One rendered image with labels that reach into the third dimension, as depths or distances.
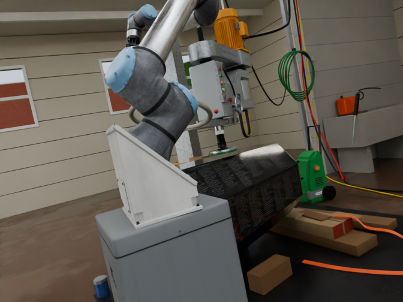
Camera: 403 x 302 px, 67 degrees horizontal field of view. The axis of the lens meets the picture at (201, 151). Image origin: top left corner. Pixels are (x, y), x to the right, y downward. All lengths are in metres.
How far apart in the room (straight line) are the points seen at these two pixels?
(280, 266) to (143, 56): 1.61
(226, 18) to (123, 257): 2.50
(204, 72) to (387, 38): 4.83
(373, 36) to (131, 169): 5.82
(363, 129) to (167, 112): 3.91
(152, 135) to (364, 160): 4.16
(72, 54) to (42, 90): 1.17
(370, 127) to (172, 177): 4.14
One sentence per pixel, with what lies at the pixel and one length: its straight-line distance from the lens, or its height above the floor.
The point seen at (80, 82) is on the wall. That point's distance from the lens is 8.32.
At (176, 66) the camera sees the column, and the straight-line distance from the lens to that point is 3.18.
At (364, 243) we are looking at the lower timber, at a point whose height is 0.08.
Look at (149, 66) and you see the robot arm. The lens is 1.07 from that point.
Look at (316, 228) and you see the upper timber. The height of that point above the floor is 0.15.
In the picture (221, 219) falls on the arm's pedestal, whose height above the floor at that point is 0.79.
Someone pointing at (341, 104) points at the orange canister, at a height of 1.03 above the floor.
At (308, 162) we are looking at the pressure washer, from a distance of 3.69.
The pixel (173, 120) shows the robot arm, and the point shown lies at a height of 1.15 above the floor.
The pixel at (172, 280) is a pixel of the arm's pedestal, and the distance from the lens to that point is 1.02.
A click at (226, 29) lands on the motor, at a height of 1.94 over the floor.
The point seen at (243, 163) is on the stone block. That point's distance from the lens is 2.34.
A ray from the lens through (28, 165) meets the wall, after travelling 8.11.
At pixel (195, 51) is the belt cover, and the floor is 1.66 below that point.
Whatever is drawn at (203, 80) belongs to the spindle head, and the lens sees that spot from 2.33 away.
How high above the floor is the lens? 1.11
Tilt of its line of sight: 4 degrees down
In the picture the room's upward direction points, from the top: 11 degrees counter-clockwise
